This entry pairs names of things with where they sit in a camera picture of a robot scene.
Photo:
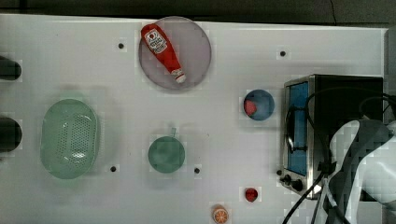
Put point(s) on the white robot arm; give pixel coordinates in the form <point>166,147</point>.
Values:
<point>363,152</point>

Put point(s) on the toaster oven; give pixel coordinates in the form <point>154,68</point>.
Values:
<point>313,109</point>

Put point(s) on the small red toy in cup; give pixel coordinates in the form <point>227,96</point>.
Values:
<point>250,107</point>

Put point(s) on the mint green cup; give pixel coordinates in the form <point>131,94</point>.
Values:
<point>166,154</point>

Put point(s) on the blue cup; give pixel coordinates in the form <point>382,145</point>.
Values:
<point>265,104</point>

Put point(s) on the grey round plate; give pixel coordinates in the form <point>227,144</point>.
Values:
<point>192,48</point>

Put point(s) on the red plush ketchup bottle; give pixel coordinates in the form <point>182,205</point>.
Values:
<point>161,47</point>

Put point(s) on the red toy tomato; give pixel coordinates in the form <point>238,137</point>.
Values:
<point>251,194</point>

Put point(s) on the orange slice toy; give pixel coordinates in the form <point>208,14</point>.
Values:
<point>220,215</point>

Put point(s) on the mint green colander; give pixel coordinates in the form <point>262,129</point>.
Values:
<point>69,139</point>

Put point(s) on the black frying pan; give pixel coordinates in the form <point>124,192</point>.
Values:
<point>10,134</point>

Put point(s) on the black round pot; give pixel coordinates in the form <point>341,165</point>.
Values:
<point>9,70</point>

